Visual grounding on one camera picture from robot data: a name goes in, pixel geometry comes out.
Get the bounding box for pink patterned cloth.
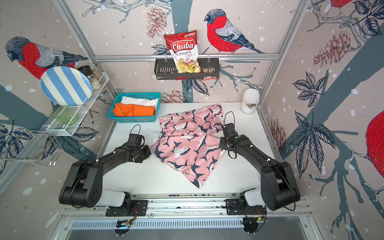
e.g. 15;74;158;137
151;104;224;189

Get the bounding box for black wire hanging basket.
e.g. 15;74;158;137
154;57;220;81

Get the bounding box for clear acrylic wall shelf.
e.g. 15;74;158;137
43;73;110;137

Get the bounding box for green glass cup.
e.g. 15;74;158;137
51;106;79;126

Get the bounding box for white shorts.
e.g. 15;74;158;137
121;96;159;107

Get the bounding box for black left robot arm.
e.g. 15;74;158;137
59;134;151;208

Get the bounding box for orange cloth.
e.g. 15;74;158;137
113;103;156;117

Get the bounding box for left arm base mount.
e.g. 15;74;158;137
105;200;148;217

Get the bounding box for metal wire rack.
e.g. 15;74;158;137
1;129;64;168

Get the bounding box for aluminium frame crossbar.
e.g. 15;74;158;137
93;53;280;63

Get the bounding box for blue white striped plate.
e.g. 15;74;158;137
40;67;92;107

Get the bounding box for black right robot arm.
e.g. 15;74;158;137
220;124;301;211

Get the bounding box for white mannequin head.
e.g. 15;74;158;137
241;89;260;115

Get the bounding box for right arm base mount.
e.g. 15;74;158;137
224;188;267;216

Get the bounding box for red Chuba chips bag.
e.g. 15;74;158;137
164;30;201;74

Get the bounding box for beige spice jar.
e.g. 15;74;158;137
90;65;104;91

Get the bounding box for dark lid spice jar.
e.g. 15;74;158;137
78;66;94;79

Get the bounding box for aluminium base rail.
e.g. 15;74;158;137
59;193;313;218

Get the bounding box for teal plastic basket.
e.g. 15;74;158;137
107;93;161;123

